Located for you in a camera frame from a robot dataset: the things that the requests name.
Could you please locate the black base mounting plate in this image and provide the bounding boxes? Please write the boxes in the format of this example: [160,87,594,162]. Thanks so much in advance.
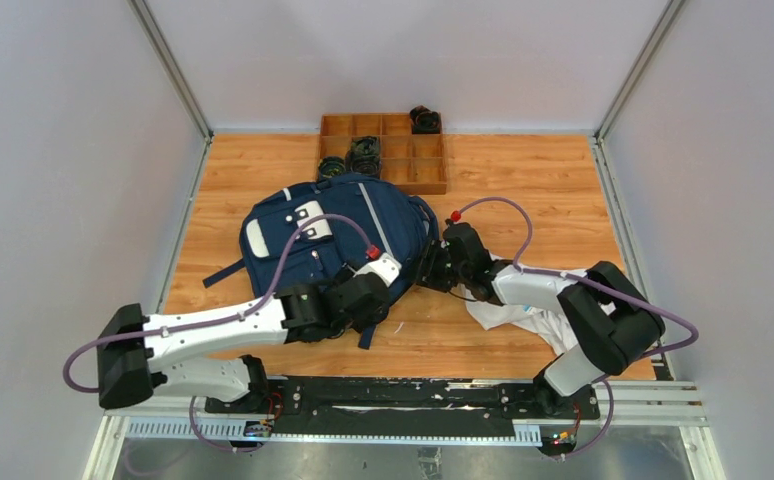
[199,376,599,438]

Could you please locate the wooden compartment tray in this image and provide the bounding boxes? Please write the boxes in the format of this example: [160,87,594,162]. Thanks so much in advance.
[317,113,448,195]

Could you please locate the black rolled belt middle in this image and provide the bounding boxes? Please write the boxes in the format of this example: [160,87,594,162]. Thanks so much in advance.
[345,136,382,178]

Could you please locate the white cloth garment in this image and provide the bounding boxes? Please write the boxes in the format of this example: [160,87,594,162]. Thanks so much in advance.
[459,286,578,355]

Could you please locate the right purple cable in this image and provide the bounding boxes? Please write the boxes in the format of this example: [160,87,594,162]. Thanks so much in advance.
[449,196,700,460]

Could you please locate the navy blue backpack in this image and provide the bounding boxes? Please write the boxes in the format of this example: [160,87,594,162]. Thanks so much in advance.
[204,174,439,337]

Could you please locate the black rolled belt left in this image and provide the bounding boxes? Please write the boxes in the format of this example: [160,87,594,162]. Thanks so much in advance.
[317,156,347,180]

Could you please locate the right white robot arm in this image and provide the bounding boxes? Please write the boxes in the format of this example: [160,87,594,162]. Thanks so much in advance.
[417,223,666,418]

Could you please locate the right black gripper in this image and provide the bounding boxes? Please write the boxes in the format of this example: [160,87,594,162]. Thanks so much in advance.
[402,237,471,293]

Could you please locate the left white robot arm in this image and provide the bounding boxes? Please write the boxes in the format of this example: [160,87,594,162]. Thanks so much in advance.
[96,257,400,413]

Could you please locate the aluminium frame rail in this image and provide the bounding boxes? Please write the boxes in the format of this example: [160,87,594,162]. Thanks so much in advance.
[84,376,725,479]

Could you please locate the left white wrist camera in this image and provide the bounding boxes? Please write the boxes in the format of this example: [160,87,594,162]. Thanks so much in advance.
[354,252,401,287]

